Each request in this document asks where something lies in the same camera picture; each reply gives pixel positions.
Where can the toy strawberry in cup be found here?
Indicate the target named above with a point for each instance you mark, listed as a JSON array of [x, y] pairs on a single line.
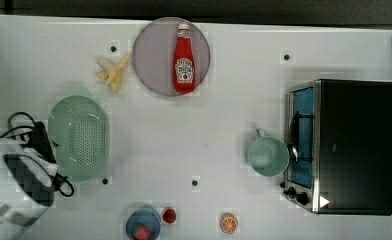
[[141, 232]]

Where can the red ketchup bottle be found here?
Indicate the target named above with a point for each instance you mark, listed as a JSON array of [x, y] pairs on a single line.
[[184, 79]]

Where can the green plastic strainer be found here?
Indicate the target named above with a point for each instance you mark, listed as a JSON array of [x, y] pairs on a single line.
[[79, 129]]

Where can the toy orange half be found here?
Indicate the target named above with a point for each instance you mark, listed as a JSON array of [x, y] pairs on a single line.
[[228, 223]]

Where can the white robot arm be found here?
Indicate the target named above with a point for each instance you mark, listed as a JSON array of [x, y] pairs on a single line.
[[27, 180]]

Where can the black toaster oven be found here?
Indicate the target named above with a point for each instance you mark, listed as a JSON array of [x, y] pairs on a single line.
[[339, 137]]

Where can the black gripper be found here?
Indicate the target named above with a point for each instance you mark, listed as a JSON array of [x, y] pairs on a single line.
[[39, 141]]

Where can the grey round plate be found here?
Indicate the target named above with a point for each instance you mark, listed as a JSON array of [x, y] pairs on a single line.
[[153, 54]]

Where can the small red toy fruit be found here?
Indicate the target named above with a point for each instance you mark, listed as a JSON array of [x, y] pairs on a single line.
[[169, 215]]

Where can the peeled toy banana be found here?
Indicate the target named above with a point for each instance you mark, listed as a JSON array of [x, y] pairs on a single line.
[[113, 73]]

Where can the light green mug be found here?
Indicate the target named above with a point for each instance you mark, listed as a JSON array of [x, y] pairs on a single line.
[[268, 156]]

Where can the blue cup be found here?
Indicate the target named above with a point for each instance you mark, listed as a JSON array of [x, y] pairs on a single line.
[[146, 217]]

